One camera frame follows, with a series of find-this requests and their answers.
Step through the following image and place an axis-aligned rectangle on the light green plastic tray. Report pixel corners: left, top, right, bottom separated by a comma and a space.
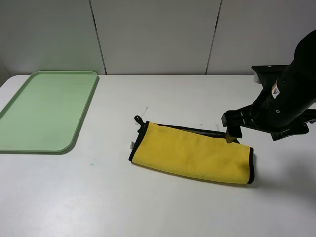
0, 71, 99, 154

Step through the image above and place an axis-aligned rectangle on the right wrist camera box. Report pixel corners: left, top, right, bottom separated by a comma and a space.
251, 65, 288, 87

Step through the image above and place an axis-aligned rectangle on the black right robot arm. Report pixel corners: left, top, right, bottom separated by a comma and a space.
221, 31, 316, 143

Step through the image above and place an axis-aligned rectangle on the yellow towel with black trim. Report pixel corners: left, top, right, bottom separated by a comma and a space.
129, 115, 255, 185

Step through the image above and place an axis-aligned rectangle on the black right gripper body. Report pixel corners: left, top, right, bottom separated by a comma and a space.
221, 105, 316, 141

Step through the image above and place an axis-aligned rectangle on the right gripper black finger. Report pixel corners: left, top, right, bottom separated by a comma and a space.
225, 126, 242, 143

